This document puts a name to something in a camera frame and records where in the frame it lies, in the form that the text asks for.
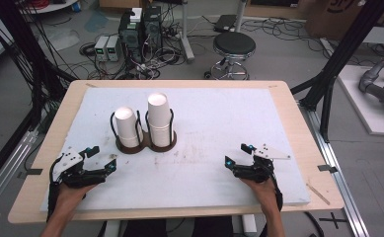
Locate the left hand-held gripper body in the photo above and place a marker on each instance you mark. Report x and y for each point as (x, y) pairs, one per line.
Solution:
(68, 161)

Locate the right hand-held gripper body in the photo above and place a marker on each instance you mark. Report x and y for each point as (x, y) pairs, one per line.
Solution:
(262, 164)

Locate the brown double cup holder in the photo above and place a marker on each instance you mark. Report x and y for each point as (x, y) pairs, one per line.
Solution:
(124, 149)

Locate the tall white paper cup stack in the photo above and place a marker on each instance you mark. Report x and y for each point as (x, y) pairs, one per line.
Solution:
(160, 118)

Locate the person's right hand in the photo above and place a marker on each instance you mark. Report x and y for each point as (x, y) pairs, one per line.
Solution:
(262, 192)

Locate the person's left hand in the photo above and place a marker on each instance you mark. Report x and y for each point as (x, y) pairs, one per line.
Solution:
(72, 196)

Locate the white foam mat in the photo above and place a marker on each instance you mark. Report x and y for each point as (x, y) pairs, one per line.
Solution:
(212, 131)

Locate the black tape piece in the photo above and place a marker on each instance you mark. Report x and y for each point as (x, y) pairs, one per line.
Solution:
(327, 168)
(31, 172)

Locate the short white paper cup stack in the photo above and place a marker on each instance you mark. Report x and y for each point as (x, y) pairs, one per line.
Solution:
(127, 128)

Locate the white table leg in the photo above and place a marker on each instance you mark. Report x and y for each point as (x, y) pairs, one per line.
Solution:
(249, 225)

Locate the thin wooden stick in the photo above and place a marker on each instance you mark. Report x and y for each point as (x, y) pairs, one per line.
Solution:
(318, 194)

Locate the person's right leg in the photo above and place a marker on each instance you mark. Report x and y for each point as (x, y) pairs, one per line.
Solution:
(212, 227)

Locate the person's leg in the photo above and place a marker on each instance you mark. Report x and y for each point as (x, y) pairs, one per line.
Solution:
(212, 227)
(145, 228)

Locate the person's left leg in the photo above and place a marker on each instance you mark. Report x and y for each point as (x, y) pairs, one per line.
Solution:
(145, 228)

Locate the grey power supply box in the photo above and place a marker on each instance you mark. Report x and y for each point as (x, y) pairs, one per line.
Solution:
(113, 48)
(100, 47)

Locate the black round stool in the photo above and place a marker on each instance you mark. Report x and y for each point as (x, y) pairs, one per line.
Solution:
(234, 43)

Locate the white platform board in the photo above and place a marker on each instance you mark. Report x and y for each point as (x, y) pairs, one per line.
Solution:
(360, 105)

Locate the black computer tower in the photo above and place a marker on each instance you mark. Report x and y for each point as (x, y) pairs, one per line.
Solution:
(152, 29)
(129, 36)

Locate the grey metal stand leg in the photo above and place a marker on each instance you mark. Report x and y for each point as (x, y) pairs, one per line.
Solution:
(186, 39)

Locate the black flat device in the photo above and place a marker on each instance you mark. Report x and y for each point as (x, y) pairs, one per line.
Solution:
(225, 23)

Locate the brown cardboard box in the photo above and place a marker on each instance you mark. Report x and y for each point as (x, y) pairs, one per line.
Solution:
(334, 18)

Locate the aluminium rail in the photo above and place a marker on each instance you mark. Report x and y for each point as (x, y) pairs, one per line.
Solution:
(8, 168)
(337, 171)

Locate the black metal frame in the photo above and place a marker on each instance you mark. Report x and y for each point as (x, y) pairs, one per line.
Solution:
(31, 49)
(344, 49)

